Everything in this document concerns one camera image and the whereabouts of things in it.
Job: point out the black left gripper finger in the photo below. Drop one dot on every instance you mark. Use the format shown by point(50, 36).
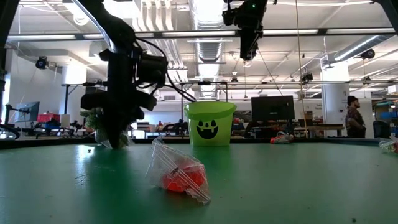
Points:
point(119, 127)

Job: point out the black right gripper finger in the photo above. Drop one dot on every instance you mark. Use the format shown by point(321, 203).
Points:
point(250, 43)

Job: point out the monitor on arm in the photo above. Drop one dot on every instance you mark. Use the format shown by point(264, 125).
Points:
point(28, 111)

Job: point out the clear-wrapped red candy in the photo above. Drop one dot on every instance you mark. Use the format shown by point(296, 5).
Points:
point(183, 177)

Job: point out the small orange-red wrapped candy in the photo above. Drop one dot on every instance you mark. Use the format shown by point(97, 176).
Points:
point(281, 138)

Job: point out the clear-wrapped green candy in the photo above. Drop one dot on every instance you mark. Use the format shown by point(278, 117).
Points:
point(389, 146)

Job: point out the black ceiling spot lamp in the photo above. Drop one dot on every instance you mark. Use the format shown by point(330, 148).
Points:
point(42, 63)
point(307, 77)
point(367, 53)

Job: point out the black computer monitor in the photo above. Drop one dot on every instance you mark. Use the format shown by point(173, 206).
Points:
point(273, 108)

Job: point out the red box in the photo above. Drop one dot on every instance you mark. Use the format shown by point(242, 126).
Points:
point(48, 118)

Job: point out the lime green pumpkin-face bucket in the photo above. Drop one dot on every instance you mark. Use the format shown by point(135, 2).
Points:
point(210, 124)

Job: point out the white round pillar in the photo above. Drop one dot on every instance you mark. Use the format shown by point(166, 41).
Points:
point(334, 102)

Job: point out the wooden desk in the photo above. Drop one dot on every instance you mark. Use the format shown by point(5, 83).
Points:
point(320, 126)

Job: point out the person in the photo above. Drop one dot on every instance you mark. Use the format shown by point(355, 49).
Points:
point(354, 121)

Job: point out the black support strut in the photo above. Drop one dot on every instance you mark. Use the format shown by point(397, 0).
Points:
point(7, 15)
point(388, 6)

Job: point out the green felt mat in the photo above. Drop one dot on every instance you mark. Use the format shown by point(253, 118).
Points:
point(280, 186)

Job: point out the black office chair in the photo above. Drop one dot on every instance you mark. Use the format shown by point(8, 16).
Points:
point(382, 129)

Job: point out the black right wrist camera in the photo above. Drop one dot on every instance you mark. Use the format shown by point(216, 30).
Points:
point(230, 17)

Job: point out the silver ceiling duct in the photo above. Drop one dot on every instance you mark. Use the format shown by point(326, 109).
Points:
point(360, 46)
point(210, 56)

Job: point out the long ceiling light rail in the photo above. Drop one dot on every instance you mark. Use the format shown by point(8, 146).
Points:
point(199, 32)

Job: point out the black workstation frame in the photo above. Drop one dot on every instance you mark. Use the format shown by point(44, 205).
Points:
point(66, 96)

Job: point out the black aluminium table frame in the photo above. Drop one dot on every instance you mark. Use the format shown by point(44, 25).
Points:
point(37, 143)

